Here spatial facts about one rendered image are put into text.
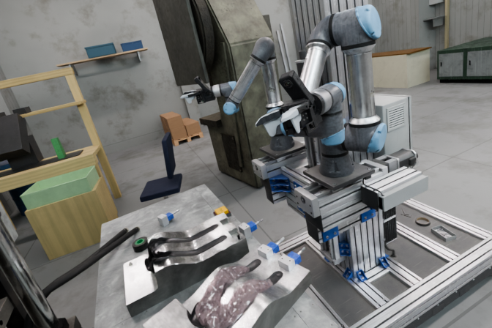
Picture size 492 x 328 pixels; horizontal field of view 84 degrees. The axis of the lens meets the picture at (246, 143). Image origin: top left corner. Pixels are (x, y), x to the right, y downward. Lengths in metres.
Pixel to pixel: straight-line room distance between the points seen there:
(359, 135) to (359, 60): 0.28
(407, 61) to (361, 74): 6.87
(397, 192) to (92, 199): 2.92
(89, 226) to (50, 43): 5.07
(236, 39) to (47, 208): 2.63
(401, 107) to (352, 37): 0.68
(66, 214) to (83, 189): 0.31
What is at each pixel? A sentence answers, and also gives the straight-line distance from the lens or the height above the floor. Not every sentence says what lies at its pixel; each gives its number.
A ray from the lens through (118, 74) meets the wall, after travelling 7.52.
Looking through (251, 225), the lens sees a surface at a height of 0.84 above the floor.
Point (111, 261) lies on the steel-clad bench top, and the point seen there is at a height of 0.80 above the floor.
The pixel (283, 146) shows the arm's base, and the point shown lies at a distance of 1.62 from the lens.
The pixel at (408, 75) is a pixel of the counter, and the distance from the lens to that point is 8.03.
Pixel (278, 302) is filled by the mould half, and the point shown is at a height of 0.87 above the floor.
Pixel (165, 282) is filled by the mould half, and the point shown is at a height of 0.87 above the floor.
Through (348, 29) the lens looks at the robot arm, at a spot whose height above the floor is 1.62.
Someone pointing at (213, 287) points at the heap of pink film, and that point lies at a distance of 1.04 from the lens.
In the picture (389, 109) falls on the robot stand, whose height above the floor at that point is 1.20.
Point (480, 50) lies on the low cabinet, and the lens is 7.67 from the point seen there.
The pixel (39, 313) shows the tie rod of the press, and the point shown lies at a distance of 1.32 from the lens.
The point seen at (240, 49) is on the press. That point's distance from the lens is 3.09.
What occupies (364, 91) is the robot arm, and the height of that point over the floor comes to 1.40.
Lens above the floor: 1.61
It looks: 18 degrees down
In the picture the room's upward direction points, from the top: 13 degrees counter-clockwise
